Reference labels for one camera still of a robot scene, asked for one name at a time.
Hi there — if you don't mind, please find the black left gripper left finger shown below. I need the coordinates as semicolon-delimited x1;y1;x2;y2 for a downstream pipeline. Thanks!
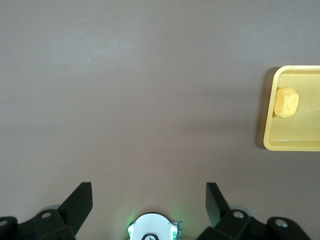
0;181;94;240

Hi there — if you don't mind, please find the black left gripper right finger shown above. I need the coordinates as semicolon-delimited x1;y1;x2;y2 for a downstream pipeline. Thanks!
199;182;311;240

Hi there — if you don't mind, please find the yellow potato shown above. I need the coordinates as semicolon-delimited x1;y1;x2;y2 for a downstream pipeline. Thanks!
273;86;300;119

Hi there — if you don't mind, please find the yellow plastic tray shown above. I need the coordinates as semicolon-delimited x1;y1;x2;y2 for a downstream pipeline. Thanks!
262;65;320;152

